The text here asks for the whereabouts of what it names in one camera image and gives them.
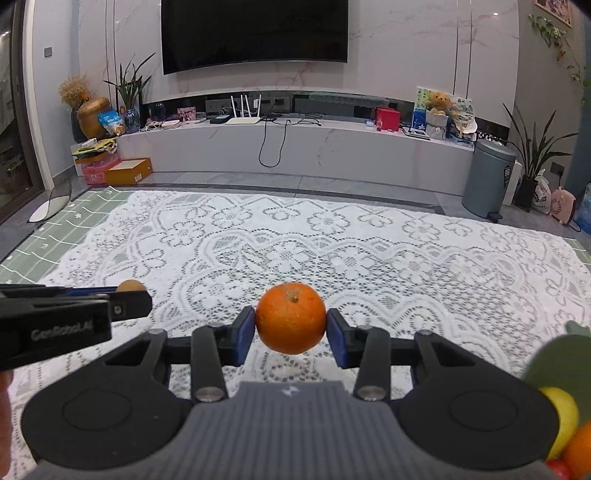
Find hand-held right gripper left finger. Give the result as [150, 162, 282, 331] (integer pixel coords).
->
[104, 306, 256, 403]

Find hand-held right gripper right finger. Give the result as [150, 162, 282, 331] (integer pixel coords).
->
[327, 309, 478, 402]

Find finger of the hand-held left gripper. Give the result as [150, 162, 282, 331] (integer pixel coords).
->
[108, 291, 153, 320]
[0, 284, 119, 300]

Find orange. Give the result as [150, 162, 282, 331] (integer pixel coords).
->
[255, 281, 328, 355]
[561, 421, 591, 480]

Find green colander bowl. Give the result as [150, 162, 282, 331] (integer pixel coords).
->
[522, 320, 591, 402]

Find yellow-green mango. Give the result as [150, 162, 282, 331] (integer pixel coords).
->
[538, 387, 580, 461]

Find green grid mat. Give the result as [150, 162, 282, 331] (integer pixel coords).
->
[0, 185, 591, 284]

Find white oval board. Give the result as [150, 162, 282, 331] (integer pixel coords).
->
[28, 178, 73, 224]

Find white lace tablecloth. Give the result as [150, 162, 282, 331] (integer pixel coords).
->
[7, 189, 591, 476]

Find pink box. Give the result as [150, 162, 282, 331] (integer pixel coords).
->
[81, 157, 122, 185]

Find orange box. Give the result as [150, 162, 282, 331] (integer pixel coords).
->
[105, 158, 153, 185]

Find yellow-green packets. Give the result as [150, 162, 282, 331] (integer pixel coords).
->
[70, 137, 118, 164]

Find blue snack packet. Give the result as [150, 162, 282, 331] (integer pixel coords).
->
[98, 111, 126, 137]

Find gold vase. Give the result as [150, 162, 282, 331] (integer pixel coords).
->
[76, 97, 112, 140]

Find plant in glass vase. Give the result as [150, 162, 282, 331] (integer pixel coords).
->
[104, 53, 155, 134]

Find glass sliding door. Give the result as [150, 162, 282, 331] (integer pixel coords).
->
[0, 0, 47, 222]

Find white marble console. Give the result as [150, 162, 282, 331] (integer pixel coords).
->
[113, 115, 522, 206]

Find dried flowers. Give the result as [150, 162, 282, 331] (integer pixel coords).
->
[59, 76, 90, 109]

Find grey trash can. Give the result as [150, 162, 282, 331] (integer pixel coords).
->
[462, 140, 517, 222]

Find white router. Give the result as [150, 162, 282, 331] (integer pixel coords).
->
[225, 95, 263, 126]

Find red box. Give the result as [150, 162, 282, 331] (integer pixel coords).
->
[375, 107, 400, 132]

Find long-leaf potted plant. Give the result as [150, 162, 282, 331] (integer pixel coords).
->
[503, 95, 578, 210]

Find green printed card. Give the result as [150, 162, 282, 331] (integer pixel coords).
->
[412, 87, 435, 132]

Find white plastic bag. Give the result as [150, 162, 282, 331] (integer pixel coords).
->
[533, 170, 552, 214]

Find teddy bear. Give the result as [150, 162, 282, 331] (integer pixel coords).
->
[427, 91, 451, 139]

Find printed paper fan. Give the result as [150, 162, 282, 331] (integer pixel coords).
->
[450, 97, 476, 134]

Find pink heater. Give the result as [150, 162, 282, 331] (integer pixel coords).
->
[549, 186, 577, 224]

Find blue water jug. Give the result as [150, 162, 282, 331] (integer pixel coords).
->
[573, 182, 591, 232]

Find black television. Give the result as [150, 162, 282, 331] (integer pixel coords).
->
[160, 0, 349, 75]

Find hanging vine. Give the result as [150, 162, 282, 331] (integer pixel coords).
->
[529, 14, 591, 88]

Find framed picture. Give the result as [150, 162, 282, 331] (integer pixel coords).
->
[536, 0, 573, 27]

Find black cable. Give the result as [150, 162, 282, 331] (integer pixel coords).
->
[257, 117, 324, 168]

